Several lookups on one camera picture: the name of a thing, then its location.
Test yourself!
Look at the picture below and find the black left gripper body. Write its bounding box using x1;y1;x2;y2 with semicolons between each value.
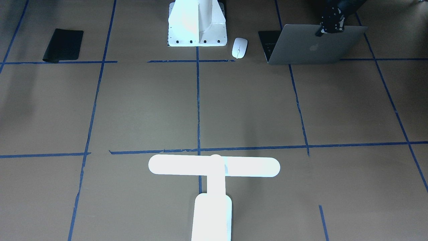
315;5;345;37

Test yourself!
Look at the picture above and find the grey laptop computer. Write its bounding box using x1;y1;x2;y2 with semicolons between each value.
258;24;368;65

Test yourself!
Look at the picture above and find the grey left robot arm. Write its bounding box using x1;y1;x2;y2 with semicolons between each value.
315;0;366;37

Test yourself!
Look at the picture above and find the white computer mouse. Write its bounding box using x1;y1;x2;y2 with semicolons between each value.
231;37;248;59

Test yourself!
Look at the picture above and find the white desk lamp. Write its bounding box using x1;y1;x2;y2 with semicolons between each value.
148;154;280;241

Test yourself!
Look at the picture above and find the black mouse pad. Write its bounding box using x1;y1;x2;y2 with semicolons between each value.
42;28;84;64

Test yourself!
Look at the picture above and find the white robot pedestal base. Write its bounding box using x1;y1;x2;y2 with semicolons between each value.
167;0;228;47

